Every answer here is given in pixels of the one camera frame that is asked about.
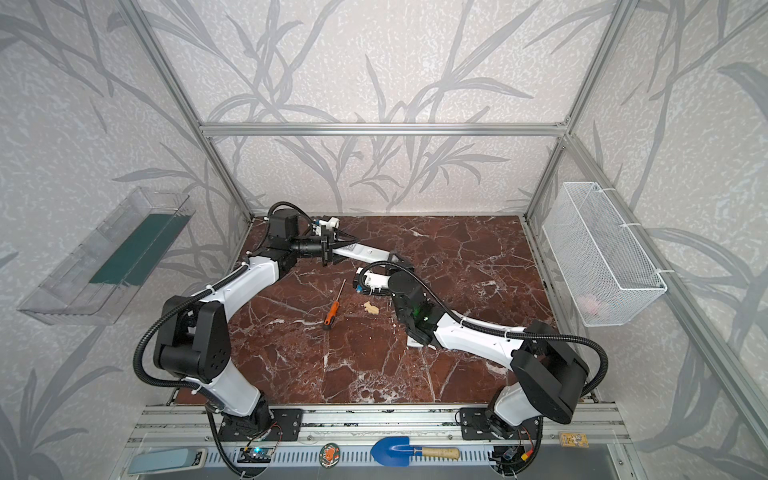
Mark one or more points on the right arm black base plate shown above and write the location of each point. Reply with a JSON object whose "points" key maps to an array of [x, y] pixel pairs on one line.
{"points": [[474, 423]]}

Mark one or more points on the round orange badge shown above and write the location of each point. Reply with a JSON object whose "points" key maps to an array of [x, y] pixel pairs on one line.
{"points": [[330, 455]]}

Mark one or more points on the white remote control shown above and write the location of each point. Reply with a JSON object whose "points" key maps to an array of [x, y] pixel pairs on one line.
{"points": [[366, 254]]}

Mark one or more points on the clear plastic wall bin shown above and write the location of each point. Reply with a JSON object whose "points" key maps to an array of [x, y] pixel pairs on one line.
{"points": [[96, 282]]}

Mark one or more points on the white remote control face up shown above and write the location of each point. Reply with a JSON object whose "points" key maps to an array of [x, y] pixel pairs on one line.
{"points": [[417, 343]]}

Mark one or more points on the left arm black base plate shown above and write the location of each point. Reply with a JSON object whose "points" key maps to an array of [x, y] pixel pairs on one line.
{"points": [[281, 424]]}

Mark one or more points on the small wooden animal figure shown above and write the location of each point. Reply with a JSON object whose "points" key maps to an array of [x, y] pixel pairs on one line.
{"points": [[371, 309]]}

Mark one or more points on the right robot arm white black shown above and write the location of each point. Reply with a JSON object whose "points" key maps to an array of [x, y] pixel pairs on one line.
{"points": [[550, 376]]}

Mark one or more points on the white wire mesh basket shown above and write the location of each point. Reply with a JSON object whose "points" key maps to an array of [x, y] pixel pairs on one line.
{"points": [[598, 253]]}

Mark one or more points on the orange handle screwdriver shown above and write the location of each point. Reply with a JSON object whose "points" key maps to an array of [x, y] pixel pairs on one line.
{"points": [[333, 310]]}

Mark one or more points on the pink object in basket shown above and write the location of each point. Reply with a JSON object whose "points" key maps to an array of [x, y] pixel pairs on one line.
{"points": [[591, 306]]}

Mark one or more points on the grey blue flat device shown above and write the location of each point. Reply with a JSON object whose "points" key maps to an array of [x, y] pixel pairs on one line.
{"points": [[166, 461]]}

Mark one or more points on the small green circuit board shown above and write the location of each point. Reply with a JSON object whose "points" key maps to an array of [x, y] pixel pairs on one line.
{"points": [[255, 455]]}

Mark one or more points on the blue toy shovel wooden handle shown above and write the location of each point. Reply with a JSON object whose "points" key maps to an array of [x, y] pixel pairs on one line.
{"points": [[397, 451]]}

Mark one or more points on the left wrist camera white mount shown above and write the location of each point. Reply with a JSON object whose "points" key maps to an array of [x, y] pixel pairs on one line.
{"points": [[326, 227]]}

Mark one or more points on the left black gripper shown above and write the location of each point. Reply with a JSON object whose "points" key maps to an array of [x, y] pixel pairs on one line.
{"points": [[327, 250]]}

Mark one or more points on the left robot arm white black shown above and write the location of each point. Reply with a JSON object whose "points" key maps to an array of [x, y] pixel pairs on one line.
{"points": [[192, 336]]}

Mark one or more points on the yellow small circuit board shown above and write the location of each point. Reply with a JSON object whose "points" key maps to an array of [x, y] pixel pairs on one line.
{"points": [[573, 440]]}

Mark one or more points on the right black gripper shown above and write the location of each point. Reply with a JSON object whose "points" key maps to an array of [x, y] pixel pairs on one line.
{"points": [[361, 282]]}

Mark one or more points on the aluminium frame rail front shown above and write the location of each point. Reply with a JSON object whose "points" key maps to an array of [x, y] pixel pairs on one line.
{"points": [[364, 424]]}

